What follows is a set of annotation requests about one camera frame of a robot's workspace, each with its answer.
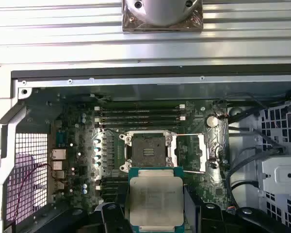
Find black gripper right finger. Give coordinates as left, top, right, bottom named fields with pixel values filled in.
left=183, top=184, right=291, bottom=233

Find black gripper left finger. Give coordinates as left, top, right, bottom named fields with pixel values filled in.
left=3, top=181, right=131, bottom=233

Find silver topped CPU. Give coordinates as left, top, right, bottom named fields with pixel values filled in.
left=127, top=166, right=185, bottom=233

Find metal socket cover frame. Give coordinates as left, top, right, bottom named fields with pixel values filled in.
left=172, top=133, right=208, bottom=174

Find RAM slot white clips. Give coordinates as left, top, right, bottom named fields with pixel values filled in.
left=94, top=116, right=187, bottom=123
left=96, top=184, right=129, bottom=192

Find CPU socket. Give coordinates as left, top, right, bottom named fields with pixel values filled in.
left=118, top=130, right=175, bottom=173

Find green motherboard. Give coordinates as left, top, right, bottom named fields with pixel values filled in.
left=48, top=99, right=232, bottom=214

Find perforated metal drive cage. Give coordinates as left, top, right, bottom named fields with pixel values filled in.
left=256, top=100, right=291, bottom=233

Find round silver coin battery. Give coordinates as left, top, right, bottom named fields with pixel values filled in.
left=206, top=116, right=219, bottom=128

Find black and silver PC case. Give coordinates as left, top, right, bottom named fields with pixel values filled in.
left=0, top=63, right=291, bottom=233

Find black cable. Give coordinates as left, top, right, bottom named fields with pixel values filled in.
left=226, top=145, right=266, bottom=212

